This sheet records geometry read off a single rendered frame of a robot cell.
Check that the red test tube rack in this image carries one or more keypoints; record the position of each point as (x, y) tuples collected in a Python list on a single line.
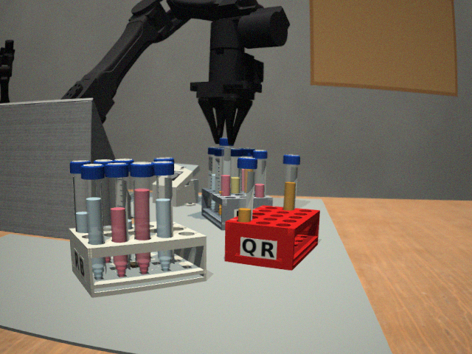
[(278, 244)]

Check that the white test tube rack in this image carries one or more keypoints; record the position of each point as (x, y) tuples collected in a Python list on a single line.
[(190, 250)]

